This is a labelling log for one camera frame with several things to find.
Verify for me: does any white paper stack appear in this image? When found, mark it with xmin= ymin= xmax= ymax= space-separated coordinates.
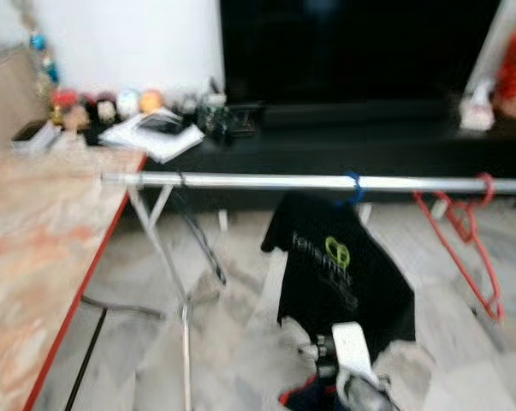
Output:
xmin=99 ymin=110 xmax=205 ymax=164

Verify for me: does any orange round figurine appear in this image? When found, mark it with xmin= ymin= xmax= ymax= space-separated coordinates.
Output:
xmin=138 ymin=88 xmax=164 ymax=115

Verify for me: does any black basket with remotes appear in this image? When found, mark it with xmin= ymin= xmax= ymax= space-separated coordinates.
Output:
xmin=196 ymin=98 xmax=265 ymax=138

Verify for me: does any glass jar with red lid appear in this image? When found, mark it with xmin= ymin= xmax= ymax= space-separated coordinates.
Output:
xmin=50 ymin=88 xmax=80 ymax=134

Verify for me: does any white tissue box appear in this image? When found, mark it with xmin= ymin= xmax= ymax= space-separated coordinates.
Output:
xmin=459 ymin=77 xmax=498 ymax=132

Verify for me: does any black flat television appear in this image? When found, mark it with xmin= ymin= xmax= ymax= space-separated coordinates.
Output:
xmin=219 ymin=0 xmax=507 ymax=108

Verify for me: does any black soundbar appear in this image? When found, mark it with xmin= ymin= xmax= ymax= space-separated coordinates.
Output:
xmin=262 ymin=98 xmax=464 ymax=125

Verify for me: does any navy garment with red trim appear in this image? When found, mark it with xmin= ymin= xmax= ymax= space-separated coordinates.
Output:
xmin=277 ymin=372 xmax=348 ymax=411

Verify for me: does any black wire hanger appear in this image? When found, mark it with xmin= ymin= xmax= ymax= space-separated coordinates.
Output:
xmin=176 ymin=176 xmax=228 ymax=285

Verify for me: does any black tv console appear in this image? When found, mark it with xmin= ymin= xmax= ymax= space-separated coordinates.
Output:
xmin=27 ymin=103 xmax=516 ymax=215

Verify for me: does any wooden sideboard cabinet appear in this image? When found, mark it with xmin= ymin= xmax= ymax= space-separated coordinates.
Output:
xmin=0 ymin=47 xmax=53 ymax=146

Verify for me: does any red plastic hanger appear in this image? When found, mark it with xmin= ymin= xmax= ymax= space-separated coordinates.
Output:
xmin=412 ymin=171 xmax=507 ymax=324

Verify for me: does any silver metal clothes rack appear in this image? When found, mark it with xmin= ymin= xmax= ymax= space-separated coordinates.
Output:
xmin=101 ymin=171 xmax=516 ymax=411

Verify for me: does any black t-shirt with green logo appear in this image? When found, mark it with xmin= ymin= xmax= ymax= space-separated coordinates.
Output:
xmin=260 ymin=190 xmax=417 ymax=365

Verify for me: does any blue plastic hanger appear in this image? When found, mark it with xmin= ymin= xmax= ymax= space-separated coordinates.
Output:
xmin=343 ymin=171 xmax=365 ymax=206

